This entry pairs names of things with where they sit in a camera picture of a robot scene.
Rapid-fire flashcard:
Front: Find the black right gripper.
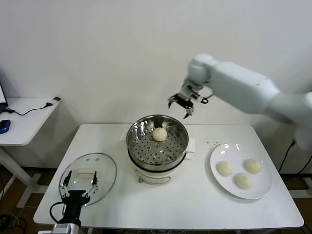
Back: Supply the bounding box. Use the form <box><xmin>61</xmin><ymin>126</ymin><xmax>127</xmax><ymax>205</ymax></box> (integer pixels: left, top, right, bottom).
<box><xmin>167</xmin><ymin>84</ymin><xmax>204</xmax><ymax>119</ymax></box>

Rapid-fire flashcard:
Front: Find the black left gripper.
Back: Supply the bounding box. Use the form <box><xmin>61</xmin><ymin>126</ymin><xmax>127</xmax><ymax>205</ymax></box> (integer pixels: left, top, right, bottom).
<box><xmin>59</xmin><ymin>170</ymin><xmax>98</xmax><ymax>224</ymax></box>

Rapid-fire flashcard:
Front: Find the white steamed baozi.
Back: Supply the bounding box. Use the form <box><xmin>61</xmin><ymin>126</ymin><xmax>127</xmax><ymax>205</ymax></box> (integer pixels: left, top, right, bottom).
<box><xmin>153</xmin><ymin>127</ymin><xmax>168</xmax><ymax>142</ymax></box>
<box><xmin>216</xmin><ymin>160</ymin><xmax>234</xmax><ymax>176</ymax></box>
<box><xmin>244</xmin><ymin>158</ymin><xmax>263</xmax><ymax>175</ymax></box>
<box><xmin>234</xmin><ymin>173</ymin><xmax>254</xmax><ymax>190</ymax></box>

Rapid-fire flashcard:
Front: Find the stainless steel steamer basket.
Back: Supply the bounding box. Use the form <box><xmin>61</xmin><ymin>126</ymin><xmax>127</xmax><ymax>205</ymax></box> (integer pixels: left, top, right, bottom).
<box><xmin>120</xmin><ymin>114</ymin><xmax>197</xmax><ymax>171</ymax></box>

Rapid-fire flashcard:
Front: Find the round glass pot lid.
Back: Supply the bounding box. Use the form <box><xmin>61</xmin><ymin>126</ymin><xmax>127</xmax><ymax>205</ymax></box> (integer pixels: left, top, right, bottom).
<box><xmin>58</xmin><ymin>153</ymin><xmax>117</xmax><ymax>207</ymax></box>

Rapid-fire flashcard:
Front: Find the white electric pot base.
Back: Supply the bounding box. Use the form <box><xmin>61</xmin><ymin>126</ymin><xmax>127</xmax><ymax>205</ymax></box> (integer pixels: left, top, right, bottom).
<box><xmin>128</xmin><ymin>146</ymin><xmax>193</xmax><ymax>185</ymax></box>

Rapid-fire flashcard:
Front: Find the white side desk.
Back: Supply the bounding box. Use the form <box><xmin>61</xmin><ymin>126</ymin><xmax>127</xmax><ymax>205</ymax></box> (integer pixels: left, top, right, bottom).
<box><xmin>0</xmin><ymin>97</ymin><xmax>61</xmax><ymax>208</ymax></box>

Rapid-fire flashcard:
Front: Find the white round plate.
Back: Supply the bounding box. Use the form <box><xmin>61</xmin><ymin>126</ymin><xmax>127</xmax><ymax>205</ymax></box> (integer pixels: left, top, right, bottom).
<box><xmin>210</xmin><ymin>143</ymin><xmax>273</xmax><ymax>200</ymax></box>

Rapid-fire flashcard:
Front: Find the blue computer mouse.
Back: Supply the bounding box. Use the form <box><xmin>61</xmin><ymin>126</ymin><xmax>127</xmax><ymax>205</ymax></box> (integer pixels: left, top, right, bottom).
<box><xmin>0</xmin><ymin>119</ymin><xmax>12</xmax><ymax>134</ymax></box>

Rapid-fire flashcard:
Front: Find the black laptop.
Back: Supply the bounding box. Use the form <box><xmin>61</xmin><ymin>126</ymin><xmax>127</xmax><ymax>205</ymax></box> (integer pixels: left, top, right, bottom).
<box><xmin>0</xmin><ymin>73</ymin><xmax>9</xmax><ymax>114</ymax></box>

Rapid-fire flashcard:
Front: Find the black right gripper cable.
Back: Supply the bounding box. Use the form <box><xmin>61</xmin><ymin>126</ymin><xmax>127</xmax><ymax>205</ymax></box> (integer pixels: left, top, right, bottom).
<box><xmin>199</xmin><ymin>89</ymin><xmax>215</xmax><ymax>104</ymax></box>

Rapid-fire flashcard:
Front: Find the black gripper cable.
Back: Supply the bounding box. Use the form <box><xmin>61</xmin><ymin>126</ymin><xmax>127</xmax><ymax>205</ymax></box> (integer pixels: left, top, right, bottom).
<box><xmin>50</xmin><ymin>201</ymin><xmax>66</xmax><ymax>224</ymax></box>
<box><xmin>199</xmin><ymin>89</ymin><xmax>215</xmax><ymax>104</ymax></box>

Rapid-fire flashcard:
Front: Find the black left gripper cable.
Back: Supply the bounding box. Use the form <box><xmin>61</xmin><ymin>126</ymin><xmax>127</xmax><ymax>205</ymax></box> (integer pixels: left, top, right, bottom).
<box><xmin>50</xmin><ymin>201</ymin><xmax>66</xmax><ymax>224</ymax></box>

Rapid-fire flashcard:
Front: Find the silver cable adapter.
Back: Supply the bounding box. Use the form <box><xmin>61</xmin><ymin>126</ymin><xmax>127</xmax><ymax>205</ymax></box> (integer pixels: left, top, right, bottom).
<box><xmin>46</xmin><ymin>97</ymin><xmax>61</xmax><ymax>107</ymax></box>

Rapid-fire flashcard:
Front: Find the black desk cable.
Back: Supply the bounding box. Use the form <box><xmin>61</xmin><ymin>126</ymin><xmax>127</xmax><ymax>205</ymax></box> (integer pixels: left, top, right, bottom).
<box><xmin>7</xmin><ymin>103</ymin><xmax>53</xmax><ymax>117</ymax></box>

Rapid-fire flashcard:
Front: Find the black wall power cable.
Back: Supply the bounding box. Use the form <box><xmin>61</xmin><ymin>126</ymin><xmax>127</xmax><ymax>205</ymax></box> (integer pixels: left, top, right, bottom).
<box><xmin>278</xmin><ymin>140</ymin><xmax>312</xmax><ymax>175</ymax></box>

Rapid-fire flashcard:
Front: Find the white metal floor frame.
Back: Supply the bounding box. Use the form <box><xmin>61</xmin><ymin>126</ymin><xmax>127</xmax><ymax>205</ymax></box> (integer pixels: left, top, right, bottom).
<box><xmin>289</xmin><ymin>176</ymin><xmax>312</xmax><ymax>198</ymax></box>

